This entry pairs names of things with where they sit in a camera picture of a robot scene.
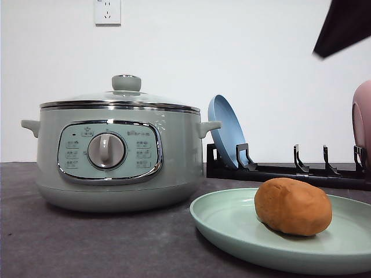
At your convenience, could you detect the brown potato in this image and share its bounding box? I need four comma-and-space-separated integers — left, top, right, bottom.
254, 177, 333, 237

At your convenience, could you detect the blue plate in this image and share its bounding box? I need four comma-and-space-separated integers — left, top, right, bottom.
208, 94, 248, 168

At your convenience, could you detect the white wall socket left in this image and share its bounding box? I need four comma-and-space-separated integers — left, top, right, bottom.
94, 0, 122, 27

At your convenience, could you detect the green electric steamer pot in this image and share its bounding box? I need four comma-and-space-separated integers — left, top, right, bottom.
21, 109, 222, 213

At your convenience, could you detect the green plate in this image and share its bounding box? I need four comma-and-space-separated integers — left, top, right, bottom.
190, 188, 371, 275

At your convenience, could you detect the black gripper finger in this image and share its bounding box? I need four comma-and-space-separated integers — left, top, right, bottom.
313, 0, 371, 57

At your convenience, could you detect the pink plate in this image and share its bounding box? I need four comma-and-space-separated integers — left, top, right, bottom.
352, 80, 371, 173

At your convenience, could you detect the glass steamer lid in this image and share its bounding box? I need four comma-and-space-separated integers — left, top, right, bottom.
39, 74, 201, 112

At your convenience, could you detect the black dish rack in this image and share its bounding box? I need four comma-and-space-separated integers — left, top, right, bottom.
206, 143, 371, 191

